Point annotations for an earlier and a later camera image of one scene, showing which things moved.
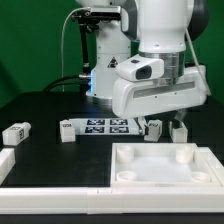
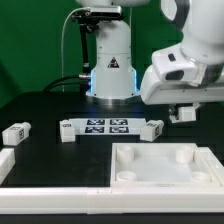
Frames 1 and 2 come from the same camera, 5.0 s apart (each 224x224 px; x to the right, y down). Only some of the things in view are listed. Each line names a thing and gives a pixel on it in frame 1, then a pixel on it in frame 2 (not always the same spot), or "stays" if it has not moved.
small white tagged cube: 178,135 → 185,114
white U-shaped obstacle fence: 112,200 stays
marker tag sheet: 106,126 stays
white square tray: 160,164 stays
